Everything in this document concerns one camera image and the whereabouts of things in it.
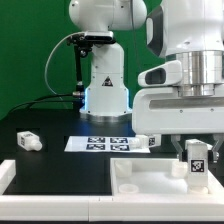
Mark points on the black camera stand pole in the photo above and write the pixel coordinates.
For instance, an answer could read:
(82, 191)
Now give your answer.
(79, 84)

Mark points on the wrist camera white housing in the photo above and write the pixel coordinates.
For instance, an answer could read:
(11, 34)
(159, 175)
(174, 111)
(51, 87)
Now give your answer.
(167, 74)

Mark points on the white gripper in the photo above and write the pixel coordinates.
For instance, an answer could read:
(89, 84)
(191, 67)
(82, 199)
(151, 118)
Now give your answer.
(162, 111)

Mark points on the white U-shaped border fence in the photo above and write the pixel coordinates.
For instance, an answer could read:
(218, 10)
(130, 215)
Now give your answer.
(95, 208)

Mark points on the paper sheet with markers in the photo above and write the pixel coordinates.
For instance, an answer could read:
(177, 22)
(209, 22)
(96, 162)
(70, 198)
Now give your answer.
(104, 144)

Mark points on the black camera on stand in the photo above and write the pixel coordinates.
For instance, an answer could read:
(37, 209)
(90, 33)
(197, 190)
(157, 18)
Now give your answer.
(86, 39)

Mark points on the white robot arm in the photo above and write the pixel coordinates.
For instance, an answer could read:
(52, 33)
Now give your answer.
(158, 61)

